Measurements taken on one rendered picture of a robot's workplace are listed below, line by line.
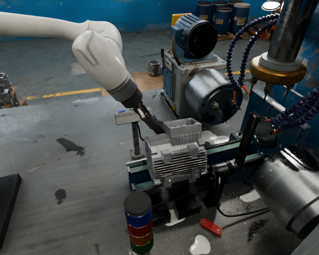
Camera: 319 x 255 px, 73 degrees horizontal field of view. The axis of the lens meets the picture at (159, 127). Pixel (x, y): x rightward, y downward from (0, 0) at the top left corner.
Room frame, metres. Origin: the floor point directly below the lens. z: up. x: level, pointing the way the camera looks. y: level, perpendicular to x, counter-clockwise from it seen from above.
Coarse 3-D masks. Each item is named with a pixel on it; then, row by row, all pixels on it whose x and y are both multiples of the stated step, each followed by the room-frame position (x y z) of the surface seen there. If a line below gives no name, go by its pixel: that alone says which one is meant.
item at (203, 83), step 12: (204, 72) 1.04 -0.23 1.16; (216, 72) 1.03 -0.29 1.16; (192, 84) 1.01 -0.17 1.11; (204, 84) 0.95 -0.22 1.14; (216, 84) 0.91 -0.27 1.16; (228, 84) 0.92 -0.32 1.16; (192, 96) 0.96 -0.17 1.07; (204, 96) 0.89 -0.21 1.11; (216, 96) 0.90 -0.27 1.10; (228, 96) 0.92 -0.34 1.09; (240, 96) 0.94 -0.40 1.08; (192, 108) 0.95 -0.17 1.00; (204, 108) 0.88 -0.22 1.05; (228, 108) 0.92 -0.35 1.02; (204, 120) 0.89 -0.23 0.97; (216, 120) 0.91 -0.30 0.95
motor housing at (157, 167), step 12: (156, 144) 0.57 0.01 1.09; (168, 144) 0.58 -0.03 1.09; (156, 156) 0.53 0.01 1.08; (180, 156) 0.54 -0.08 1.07; (204, 156) 0.54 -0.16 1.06; (156, 168) 0.50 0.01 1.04; (168, 168) 0.50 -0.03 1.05; (180, 168) 0.52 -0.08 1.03; (204, 168) 0.53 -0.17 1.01; (180, 180) 0.52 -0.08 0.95
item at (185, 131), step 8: (176, 120) 0.70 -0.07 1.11; (184, 120) 0.70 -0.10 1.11; (192, 120) 0.69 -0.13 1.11; (168, 128) 0.62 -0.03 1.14; (176, 128) 0.60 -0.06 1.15; (184, 128) 0.61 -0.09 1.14; (192, 128) 0.61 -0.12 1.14; (200, 128) 0.62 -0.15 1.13; (176, 136) 0.59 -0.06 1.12; (184, 136) 0.60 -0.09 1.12; (192, 136) 0.60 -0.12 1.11; (200, 136) 0.60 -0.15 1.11; (176, 144) 0.58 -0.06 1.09; (184, 144) 0.58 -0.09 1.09
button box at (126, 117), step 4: (148, 108) 0.83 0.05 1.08; (120, 112) 0.81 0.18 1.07; (124, 112) 0.80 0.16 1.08; (128, 112) 0.80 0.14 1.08; (132, 112) 0.80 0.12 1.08; (116, 116) 0.78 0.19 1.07; (120, 116) 0.78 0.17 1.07; (124, 116) 0.79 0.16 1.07; (128, 116) 0.79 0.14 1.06; (132, 116) 0.79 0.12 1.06; (136, 116) 0.80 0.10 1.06; (152, 116) 0.81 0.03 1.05; (116, 120) 0.77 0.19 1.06; (120, 120) 0.77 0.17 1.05; (124, 120) 0.78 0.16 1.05; (128, 120) 0.78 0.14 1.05; (132, 120) 0.78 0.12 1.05; (136, 120) 0.79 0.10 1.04; (140, 120) 0.79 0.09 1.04
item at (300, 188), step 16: (304, 144) 0.50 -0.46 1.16; (272, 160) 0.47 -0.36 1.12; (288, 160) 0.45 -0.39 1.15; (304, 160) 0.44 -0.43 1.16; (256, 176) 0.46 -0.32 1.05; (272, 176) 0.43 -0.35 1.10; (288, 176) 0.41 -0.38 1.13; (304, 176) 0.39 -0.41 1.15; (272, 192) 0.39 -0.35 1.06; (288, 192) 0.37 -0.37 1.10; (304, 192) 0.35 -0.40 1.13; (272, 208) 0.37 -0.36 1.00; (288, 208) 0.34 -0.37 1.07; (304, 208) 0.32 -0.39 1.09; (288, 224) 0.32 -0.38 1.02; (304, 224) 0.29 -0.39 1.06
